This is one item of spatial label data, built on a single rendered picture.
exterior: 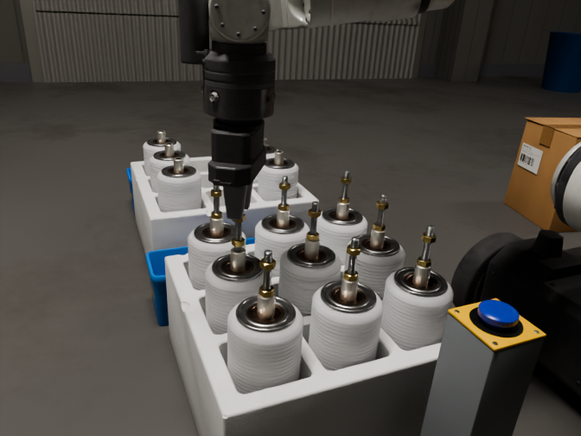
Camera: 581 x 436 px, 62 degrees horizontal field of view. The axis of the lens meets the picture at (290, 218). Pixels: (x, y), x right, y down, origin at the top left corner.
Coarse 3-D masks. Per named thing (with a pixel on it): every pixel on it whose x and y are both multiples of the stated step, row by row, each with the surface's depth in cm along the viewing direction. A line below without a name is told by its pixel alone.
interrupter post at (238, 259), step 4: (232, 248) 70; (244, 248) 70; (232, 252) 69; (236, 252) 69; (240, 252) 69; (244, 252) 69; (232, 256) 69; (236, 256) 69; (240, 256) 69; (244, 256) 69; (232, 260) 69; (236, 260) 69; (240, 260) 69; (244, 260) 70; (232, 264) 70; (236, 264) 69; (240, 264) 69; (244, 264) 70; (232, 268) 70; (236, 268) 69; (240, 268) 70; (244, 268) 70
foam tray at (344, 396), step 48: (192, 288) 78; (192, 336) 68; (384, 336) 69; (192, 384) 73; (288, 384) 60; (336, 384) 60; (384, 384) 63; (240, 432) 57; (288, 432) 60; (336, 432) 64; (384, 432) 68
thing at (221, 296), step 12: (216, 288) 67; (228, 288) 67; (240, 288) 67; (252, 288) 67; (216, 300) 68; (228, 300) 67; (240, 300) 68; (216, 312) 69; (228, 312) 68; (216, 324) 70
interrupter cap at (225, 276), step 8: (224, 256) 73; (248, 256) 73; (216, 264) 71; (224, 264) 71; (248, 264) 72; (256, 264) 71; (216, 272) 68; (224, 272) 69; (232, 272) 69; (240, 272) 70; (248, 272) 69; (256, 272) 69; (232, 280) 67; (240, 280) 67; (248, 280) 68
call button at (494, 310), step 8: (480, 304) 51; (488, 304) 51; (496, 304) 51; (504, 304) 51; (480, 312) 50; (488, 312) 50; (496, 312) 50; (504, 312) 50; (512, 312) 50; (488, 320) 49; (496, 320) 49; (504, 320) 49; (512, 320) 49; (496, 328) 50; (504, 328) 50
